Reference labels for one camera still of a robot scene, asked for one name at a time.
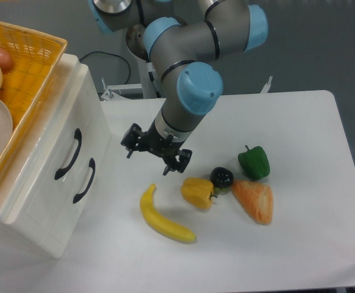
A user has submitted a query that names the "yellow bell pepper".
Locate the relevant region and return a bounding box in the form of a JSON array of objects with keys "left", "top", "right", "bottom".
[{"left": 181, "top": 177, "right": 214, "bottom": 210}]

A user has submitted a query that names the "yellow banana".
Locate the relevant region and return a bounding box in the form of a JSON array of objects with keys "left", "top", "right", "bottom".
[{"left": 140, "top": 184, "right": 196, "bottom": 244}]

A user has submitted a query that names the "black round toy fruit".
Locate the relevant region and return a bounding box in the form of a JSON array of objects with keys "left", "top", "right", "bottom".
[{"left": 210, "top": 167, "right": 234, "bottom": 189}]

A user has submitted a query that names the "black cable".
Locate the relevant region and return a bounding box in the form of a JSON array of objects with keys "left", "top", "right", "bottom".
[{"left": 79, "top": 51, "right": 131, "bottom": 86}]

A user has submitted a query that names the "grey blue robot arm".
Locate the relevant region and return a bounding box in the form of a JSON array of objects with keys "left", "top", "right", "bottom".
[{"left": 88, "top": 1, "right": 268, "bottom": 173}]

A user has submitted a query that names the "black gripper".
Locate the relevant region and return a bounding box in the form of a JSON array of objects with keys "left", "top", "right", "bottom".
[{"left": 121, "top": 120, "right": 192, "bottom": 176}]

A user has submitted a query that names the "green bell pepper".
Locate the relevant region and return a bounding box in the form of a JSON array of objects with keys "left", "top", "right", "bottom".
[{"left": 238, "top": 145, "right": 271, "bottom": 181}]

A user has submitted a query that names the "white drawer cabinet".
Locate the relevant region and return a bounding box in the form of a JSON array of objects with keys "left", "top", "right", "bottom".
[{"left": 0, "top": 54, "right": 111, "bottom": 258}]

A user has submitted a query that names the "yellow woven basket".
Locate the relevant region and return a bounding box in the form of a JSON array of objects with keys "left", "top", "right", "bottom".
[{"left": 0, "top": 21, "right": 67, "bottom": 176}]

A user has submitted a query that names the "pink peach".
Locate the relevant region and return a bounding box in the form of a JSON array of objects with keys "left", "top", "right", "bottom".
[{"left": 0, "top": 48, "right": 13, "bottom": 71}]

